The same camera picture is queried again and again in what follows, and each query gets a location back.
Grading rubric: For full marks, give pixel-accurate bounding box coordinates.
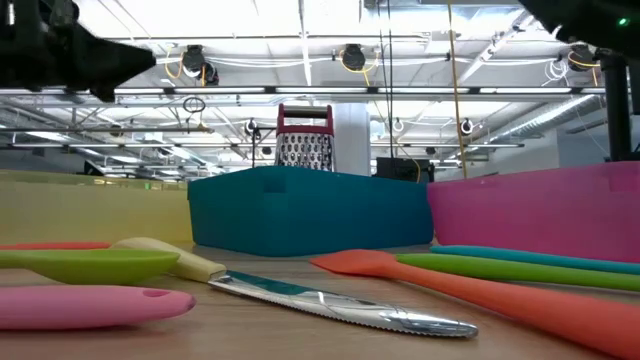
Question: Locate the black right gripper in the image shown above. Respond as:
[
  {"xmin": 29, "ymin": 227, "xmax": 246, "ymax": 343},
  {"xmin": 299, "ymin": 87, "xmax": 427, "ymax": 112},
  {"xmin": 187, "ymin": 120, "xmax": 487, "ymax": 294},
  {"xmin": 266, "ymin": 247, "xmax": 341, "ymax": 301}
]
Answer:
[{"xmin": 517, "ymin": 0, "xmax": 640, "ymax": 58}]

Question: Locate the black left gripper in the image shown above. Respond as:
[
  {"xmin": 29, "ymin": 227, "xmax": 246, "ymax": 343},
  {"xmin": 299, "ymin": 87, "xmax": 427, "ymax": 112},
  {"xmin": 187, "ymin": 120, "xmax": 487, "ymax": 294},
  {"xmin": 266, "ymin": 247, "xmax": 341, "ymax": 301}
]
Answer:
[{"xmin": 0, "ymin": 0, "xmax": 158, "ymax": 104}]

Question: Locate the yellow plastic bin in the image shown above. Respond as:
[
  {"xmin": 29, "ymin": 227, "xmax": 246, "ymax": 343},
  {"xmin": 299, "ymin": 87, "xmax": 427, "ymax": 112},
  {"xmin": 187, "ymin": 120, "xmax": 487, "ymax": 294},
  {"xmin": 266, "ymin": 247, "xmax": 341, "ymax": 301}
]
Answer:
[{"xmin": 0, "ymin": 169, "xmax": 195, "ymax": 246}]

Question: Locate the orange silicone spatula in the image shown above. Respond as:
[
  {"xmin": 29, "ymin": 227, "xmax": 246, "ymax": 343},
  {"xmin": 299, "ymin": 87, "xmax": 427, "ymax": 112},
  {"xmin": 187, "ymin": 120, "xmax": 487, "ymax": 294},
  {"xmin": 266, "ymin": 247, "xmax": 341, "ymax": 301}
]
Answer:
[
  {"xmin": 0, "ymin": 241, "xmax": 112, "ymax": 251},
  {"xmin": 309, "ymin": 248, "xmax": 640, "ymax": 360}
]

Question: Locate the green silicone spoon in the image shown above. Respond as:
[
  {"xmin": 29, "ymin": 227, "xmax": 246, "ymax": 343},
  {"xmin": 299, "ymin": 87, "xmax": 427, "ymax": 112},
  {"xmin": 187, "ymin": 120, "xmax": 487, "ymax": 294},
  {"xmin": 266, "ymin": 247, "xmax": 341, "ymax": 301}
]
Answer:
[{"xmin": 0, "ymin": 248, "xmax": 181, "ymax": 286}]

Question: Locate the pink plastic bin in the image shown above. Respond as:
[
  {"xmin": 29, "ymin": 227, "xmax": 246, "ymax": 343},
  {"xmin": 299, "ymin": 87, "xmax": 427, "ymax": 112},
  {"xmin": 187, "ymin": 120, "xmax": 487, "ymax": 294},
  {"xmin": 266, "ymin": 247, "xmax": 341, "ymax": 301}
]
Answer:
[{"xmin": 426, "ymin": 160, "xmax": 640, "ymax": 265}]

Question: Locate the pink silicone spatula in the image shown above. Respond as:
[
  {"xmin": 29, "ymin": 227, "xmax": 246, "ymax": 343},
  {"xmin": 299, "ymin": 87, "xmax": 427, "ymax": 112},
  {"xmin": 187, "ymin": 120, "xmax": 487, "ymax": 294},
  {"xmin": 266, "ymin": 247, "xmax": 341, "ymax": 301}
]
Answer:
[{"xmin": 0, "ymin": 284, "xmax": 197, "ymax": 331}]

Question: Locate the blue plastic bin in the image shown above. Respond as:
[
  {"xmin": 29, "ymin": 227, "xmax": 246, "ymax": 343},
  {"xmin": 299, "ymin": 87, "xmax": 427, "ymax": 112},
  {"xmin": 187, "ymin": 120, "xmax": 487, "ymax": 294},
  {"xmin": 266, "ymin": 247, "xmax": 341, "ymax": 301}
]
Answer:
[{"xmin": 187, "ymin": 165, "xmax": 435, "ymax": 258}]

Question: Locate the blue silicone spatula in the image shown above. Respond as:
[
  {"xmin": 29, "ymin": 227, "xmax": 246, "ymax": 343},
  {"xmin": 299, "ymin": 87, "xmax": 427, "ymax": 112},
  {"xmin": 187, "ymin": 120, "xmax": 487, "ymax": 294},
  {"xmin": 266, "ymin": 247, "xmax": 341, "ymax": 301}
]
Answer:
[{"xmin": 429, "ymin": 244, "xmax": 640, "ymax": 276}]

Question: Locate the black background cabinet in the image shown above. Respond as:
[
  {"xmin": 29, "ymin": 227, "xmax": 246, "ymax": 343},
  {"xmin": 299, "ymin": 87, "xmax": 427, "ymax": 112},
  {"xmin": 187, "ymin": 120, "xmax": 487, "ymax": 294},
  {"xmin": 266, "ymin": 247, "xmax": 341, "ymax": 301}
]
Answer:
[{"xmin": 374, "ymin": 156, "xmax": 436, "ymax": 184}]

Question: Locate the white building column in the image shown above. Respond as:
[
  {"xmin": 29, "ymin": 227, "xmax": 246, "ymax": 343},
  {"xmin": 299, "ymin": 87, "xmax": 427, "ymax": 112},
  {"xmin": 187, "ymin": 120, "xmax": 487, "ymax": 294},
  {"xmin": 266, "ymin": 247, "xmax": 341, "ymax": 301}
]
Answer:
[{"xmin": 332, "ymin": 103, "xmax": 372, "ymax": 177}]

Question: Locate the large black cable reel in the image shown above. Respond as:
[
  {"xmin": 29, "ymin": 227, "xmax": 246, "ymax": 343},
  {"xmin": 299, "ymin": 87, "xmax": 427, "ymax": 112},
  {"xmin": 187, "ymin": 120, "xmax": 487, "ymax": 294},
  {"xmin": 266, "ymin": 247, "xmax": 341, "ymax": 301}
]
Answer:
[
  {"xmin": 341, "ymin": 43, "xmax": 369, "ymax": 73},
  {"xmin": 568, "ymin": 43, "xmax": 601, "ymax": 74},
  {"xmin": 179, "ymin": 43, "xmax": 221, "ymax": 87}
]

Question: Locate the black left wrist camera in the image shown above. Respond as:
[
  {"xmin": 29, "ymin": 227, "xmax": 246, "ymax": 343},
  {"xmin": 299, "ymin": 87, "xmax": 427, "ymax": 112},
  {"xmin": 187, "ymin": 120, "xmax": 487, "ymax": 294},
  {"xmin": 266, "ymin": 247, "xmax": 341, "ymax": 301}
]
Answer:
[{"xmin": 45, "ymin": 0, "xmax": 81, "ymax": 29}]

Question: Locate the black cable loop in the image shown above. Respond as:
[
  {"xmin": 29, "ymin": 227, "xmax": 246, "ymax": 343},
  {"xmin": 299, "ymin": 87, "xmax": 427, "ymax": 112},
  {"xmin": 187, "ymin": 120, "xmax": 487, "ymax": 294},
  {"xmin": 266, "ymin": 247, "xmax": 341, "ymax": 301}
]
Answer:
[{"xmin": 182, "ymin": 96, "xmax": 207, "ymax": 115}]

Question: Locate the silver ventilation duct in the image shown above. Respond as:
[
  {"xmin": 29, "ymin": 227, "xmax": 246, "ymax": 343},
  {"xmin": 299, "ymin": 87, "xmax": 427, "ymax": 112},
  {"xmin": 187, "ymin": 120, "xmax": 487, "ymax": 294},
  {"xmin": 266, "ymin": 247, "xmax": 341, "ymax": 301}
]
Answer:
[{"xmin": 487, "ymin": 93, "xmax": 599, "ymax": 147}]

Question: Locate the yellow hanging cable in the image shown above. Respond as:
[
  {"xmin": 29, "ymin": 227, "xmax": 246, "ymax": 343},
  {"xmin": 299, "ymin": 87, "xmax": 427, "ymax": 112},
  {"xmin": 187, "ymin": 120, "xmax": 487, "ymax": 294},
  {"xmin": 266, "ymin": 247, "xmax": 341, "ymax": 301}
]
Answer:
[{"xmin": 446, "ymin": 0, "xmax": 470, "ymax": 180}]

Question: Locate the black aluminium rig frame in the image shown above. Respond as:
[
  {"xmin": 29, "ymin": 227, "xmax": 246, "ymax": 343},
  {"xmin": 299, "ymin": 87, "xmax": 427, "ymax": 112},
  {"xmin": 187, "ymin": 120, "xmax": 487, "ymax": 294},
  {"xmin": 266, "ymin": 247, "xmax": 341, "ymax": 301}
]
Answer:
[{"xmin": 598, "ymin": 47, "xmax": 634, "ymax": 163}]

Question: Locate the linear ceiling light rail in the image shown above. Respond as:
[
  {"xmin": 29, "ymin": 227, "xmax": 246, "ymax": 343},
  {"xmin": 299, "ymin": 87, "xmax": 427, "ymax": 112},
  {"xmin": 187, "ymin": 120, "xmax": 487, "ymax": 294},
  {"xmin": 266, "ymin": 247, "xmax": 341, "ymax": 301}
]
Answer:
[
  {"xmin": 112, "ymin": 85, "xmax": 606, "ymax": 97},
  {"xmin": 9, "ymin": 142, "xmax": 525, "ymax": 150}
]

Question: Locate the black hanging power cable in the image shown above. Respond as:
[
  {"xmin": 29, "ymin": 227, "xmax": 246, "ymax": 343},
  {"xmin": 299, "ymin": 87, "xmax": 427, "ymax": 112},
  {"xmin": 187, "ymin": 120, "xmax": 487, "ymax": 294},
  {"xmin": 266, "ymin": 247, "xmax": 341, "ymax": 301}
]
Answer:
[{"xmin": 385, "ymin": 0, "xmax": 396, "ymax": 160}]

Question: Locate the red-handled metal box grater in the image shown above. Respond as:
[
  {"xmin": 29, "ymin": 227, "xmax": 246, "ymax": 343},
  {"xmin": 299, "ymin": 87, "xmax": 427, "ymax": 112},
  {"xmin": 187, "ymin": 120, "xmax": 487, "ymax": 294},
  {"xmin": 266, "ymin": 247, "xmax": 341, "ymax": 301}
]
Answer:
[{"xmin": 273, "ymin": 103, "xmax": 336, "ymax": 173}]

